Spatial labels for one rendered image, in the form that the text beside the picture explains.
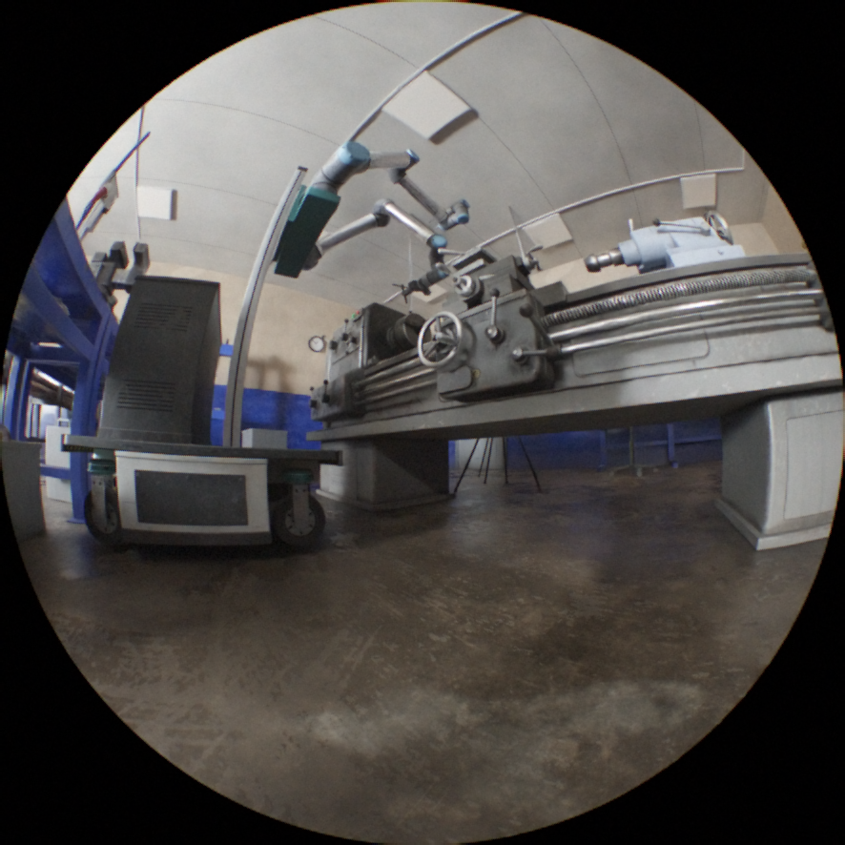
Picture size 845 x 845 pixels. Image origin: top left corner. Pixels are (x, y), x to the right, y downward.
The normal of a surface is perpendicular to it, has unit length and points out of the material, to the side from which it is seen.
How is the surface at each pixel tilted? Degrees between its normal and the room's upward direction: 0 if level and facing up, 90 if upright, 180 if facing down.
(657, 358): 90
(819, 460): 90
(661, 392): 90
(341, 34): 180
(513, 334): 90
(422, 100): 180
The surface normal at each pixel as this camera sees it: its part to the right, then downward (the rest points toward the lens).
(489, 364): -0.72, -0.07
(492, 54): 0.01, 0.99
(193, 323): 0.62, -0.10
